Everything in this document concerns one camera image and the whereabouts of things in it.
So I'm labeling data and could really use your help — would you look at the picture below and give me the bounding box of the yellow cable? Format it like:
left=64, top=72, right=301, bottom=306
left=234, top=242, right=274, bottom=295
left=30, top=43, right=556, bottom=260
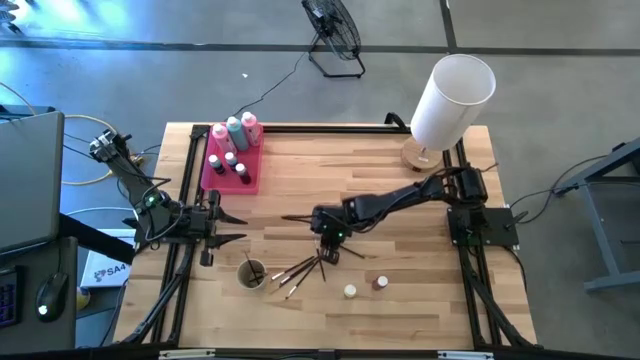
left=60, top=113, right=134, bottom=187

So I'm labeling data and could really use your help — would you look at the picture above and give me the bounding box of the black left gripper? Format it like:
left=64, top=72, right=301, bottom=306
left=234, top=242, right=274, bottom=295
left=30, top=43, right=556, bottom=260
left=192, top=189, right=249, bottom=268

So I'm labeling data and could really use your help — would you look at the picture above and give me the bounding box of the grey laptop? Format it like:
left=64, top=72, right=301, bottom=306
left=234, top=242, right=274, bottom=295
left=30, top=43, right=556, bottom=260
left=0, top=110, right=66, bottom=255

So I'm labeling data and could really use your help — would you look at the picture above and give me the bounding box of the person's shoe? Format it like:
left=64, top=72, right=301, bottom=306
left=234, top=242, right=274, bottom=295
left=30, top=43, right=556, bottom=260
left=0, top=0, right=24, bottom=35

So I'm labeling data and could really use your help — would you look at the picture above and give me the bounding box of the black floor fan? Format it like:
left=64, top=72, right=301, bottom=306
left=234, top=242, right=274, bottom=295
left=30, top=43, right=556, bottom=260
left=300, top=0, right=367, bottom=80

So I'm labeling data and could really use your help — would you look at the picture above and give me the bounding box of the silver frame bracket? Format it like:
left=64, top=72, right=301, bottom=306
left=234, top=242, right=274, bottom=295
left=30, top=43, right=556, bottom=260
left=437, top=350, right=495, bottom=360
left=158, top=348, right=217, bottom=360

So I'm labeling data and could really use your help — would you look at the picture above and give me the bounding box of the white cable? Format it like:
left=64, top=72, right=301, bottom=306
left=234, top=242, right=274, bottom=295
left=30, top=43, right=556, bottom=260
left=64, top=204, right=132, bottom=217

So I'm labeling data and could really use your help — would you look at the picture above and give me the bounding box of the large teal paint bottle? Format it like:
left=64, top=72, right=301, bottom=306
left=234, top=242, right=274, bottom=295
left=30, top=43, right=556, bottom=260
left=225, top=115, right=250, bottom=152

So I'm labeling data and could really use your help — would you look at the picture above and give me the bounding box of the blue-grey metal desk frame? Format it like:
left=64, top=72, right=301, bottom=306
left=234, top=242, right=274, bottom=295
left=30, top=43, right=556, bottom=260
left=552, top=137, right=640, bottom=294

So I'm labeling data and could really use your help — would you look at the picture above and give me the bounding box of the thin black paintbrush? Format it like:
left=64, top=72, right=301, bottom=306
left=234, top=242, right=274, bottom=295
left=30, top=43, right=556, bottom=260
left=243, top=251, right=263, bottom=286

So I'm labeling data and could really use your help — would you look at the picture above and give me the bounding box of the black computer mouse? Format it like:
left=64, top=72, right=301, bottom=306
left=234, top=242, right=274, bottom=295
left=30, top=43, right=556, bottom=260
left=34, top=271, right=70, bottom=324

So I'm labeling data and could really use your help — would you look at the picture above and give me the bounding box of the black desk beam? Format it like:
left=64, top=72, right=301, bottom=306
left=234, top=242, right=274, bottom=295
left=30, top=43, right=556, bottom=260
left=58, top=212, right=136, bottom=265

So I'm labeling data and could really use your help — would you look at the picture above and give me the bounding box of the white cardboard box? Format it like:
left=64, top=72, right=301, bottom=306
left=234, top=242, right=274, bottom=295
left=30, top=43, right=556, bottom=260
left=79, top=248, right=135, bottom=290

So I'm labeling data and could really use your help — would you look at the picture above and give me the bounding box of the pink plastic tray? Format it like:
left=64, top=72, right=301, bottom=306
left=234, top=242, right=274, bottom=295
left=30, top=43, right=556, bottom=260
left=199, top=124, right=265, bottom=196

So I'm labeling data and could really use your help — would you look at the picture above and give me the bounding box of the flat paintbrush silver ferrule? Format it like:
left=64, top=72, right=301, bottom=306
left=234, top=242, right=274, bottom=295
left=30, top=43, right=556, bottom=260
left=284, top=259, right=321, bottom=301

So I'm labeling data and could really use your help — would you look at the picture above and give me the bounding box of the large pink paint bottle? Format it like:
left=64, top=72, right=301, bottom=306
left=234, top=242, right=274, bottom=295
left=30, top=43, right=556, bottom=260
left=241, top=110, right=263, bottom=146
left=211, top=122, right=237, bottom=156

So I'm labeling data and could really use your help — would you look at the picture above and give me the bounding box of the dark grey desk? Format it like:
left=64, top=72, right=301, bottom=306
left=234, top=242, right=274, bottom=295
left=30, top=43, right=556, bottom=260
left=0, top=236, right=80, bottom=354

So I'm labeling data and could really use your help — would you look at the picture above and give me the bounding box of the black fan cable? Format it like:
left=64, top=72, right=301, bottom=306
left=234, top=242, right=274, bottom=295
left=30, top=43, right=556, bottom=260
left=230, top=33, right=321, bottom=119

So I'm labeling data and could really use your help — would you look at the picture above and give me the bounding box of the white ribbed cup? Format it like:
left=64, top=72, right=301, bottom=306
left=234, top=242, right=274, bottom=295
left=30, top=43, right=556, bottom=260
left=236, top=258, right=269, bottom=292

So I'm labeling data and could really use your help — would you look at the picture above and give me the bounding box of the black keyboard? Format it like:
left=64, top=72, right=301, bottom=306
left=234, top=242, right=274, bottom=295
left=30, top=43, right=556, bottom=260
left=0, top=266, right=22, bottom=330

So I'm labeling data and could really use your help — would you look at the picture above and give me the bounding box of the table lamp white shade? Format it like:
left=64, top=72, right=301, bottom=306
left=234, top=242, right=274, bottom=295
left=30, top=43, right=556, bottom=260
left=399, top=53, right=497, bottom=174

